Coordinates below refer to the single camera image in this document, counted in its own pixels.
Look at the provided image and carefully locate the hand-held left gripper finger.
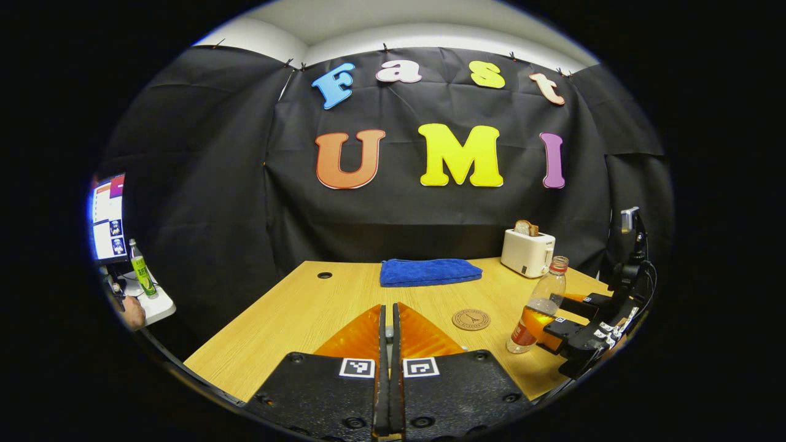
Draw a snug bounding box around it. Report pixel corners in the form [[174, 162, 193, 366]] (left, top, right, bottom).
[[244, 304, 389, 441], [391, 302, 534, 441]]

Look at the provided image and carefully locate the clear plastic water bottle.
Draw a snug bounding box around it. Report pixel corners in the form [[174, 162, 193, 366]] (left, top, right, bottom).
[[506, 256, 569, 355]]

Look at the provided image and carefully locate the round brown coaster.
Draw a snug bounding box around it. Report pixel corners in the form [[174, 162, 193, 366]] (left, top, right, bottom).
[[452, 308, 491, 332]]

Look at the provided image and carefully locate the green drink bottle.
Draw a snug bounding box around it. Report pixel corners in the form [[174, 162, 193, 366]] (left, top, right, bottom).
[[128, 239, 158, 300]]

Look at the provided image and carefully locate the white toaster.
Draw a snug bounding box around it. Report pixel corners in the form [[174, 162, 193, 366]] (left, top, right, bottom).
[[500, 228, 556, 279]]

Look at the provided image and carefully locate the folded blue towel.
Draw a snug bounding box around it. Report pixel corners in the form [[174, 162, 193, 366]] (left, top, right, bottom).
[[379, 258, 483, 288]]

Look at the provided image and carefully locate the black backdrop cloth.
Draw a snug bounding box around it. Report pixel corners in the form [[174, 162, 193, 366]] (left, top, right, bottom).
[[98, 44, 676, 344]]

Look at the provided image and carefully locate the white side table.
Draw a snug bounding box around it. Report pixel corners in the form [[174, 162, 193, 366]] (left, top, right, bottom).
[[120, 270, 177, 326]]

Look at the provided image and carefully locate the computer monitor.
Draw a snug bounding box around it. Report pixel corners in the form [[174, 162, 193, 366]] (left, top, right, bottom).
[[91, 173, 128, 266]]

